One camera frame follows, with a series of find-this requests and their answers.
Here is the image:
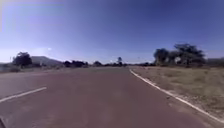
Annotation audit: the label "group of large trees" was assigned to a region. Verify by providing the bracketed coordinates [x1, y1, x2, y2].
[152, 42, 207, 68]

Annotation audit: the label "bare dirt roadside strip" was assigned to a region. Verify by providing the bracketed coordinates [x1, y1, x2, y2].
[0, 64, 68, 75]

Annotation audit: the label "white road edge line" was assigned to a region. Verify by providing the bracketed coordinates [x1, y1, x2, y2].
[128, 68, 224, 125]

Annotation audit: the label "white dashed centre line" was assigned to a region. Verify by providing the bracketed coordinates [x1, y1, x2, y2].
[0, 86, 48, 104]

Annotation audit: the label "round dark tree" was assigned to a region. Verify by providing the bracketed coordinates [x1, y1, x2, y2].
[12, 51, 34, 69]

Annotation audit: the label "distant hill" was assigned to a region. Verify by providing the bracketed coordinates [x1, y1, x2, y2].
[29, 55, 65, 67]

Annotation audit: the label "low dark bushes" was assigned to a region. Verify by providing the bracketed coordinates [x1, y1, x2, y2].
[205, 57, 224, 68]

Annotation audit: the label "reddish asphalt road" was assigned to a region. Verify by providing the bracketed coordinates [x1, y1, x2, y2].
[0, 67, 224, 128]

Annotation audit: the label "row of distant trees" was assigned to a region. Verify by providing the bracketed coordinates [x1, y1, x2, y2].
[62, 59, 105, 69]

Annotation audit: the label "tall thin tree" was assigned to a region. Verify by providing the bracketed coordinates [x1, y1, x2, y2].
[116, 56, 124, 67]

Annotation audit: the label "dry grass ground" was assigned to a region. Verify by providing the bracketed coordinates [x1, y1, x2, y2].
[131, 65, 224, 120]

